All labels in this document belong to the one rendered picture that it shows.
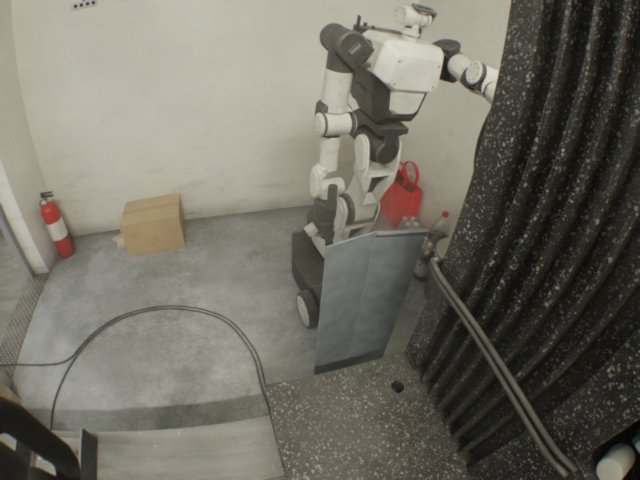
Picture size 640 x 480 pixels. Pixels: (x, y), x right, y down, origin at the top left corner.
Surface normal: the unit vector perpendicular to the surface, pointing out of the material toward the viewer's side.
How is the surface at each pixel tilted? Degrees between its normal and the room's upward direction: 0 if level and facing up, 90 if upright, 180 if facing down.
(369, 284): 90
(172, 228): 90
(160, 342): 0
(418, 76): 100
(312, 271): 0
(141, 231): 90
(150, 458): 0
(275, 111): 90
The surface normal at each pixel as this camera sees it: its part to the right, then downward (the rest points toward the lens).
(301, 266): 0.06, -0.79
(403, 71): 0.37, 0.70
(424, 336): -0.96, 0.13
